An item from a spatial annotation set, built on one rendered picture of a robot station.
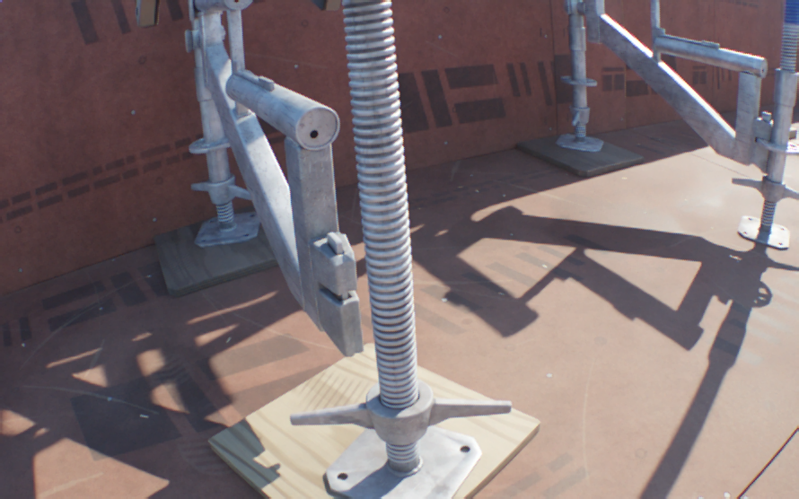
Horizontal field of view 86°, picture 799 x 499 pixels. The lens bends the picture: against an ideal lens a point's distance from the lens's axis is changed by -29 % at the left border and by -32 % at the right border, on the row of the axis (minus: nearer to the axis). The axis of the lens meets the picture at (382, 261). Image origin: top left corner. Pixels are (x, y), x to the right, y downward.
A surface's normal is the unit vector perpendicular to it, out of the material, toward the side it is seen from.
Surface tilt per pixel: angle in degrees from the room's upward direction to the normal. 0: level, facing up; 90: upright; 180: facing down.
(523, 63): 90
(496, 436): 0
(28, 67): 90
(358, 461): 0
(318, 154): 92
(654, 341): 0
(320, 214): 92
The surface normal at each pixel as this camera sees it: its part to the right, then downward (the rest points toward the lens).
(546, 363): -0.07, -0.88
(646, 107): 0.46, 0.39
